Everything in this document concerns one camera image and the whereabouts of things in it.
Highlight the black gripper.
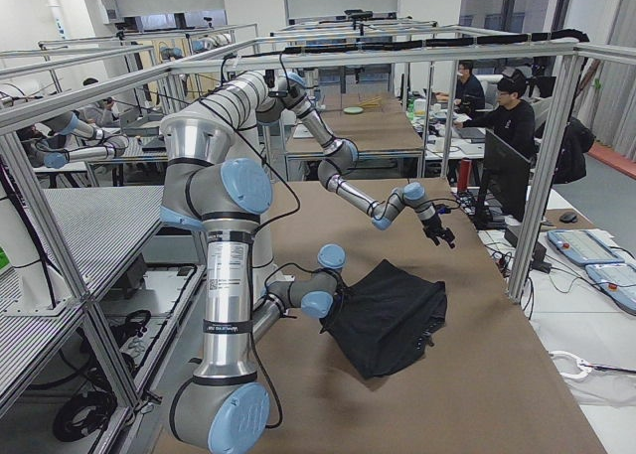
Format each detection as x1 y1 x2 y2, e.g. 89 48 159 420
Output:
422 214 455 248
334 282 355 319

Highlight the black graphic t-shirt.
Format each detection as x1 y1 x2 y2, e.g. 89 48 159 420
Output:
321 259 447 379

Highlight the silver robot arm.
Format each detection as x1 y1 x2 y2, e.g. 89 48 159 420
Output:
160 110 346 453
221 72 455 246

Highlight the red bottle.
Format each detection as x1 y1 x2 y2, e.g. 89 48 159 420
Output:
457 158 472 193

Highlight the black monitor on desk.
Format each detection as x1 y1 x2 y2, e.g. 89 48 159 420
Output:
473 130 531 229

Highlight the black computer mouse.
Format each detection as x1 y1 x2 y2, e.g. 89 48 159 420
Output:
558 211 578 224

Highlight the person in black sweater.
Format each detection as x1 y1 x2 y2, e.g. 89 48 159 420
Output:
455 69 536 160

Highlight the teach pendant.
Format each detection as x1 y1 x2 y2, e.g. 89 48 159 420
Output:
585 263 636 315
547 229 624 266

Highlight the person in background seated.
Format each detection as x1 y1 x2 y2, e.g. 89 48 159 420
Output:
454 61 485 112

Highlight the aluminium slatted work table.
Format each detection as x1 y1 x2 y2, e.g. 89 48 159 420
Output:
0 183 173 321

